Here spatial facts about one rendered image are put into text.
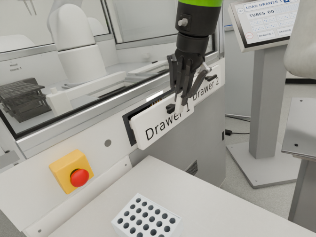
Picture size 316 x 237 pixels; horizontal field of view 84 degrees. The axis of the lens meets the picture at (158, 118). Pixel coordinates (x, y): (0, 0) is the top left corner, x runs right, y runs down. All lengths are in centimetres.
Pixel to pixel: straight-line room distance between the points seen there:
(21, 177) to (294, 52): 81
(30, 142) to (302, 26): 78
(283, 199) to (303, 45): 107
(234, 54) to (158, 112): 169
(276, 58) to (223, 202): 109
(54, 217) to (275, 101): 140
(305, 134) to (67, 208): 71
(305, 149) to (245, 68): 162
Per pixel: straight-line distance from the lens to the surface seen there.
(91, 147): 51
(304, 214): 91
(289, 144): 65
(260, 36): 122
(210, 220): 44
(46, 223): 56
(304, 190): 82
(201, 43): 44
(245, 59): 215
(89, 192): 57
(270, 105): 149
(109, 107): 51
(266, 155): 174
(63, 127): 46
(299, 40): 73
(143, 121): 52
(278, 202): 150
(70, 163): 45
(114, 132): 53
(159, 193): 50
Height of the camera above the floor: 113
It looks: 26 degrees down
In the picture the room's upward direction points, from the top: 11 degrees counter-clockwise
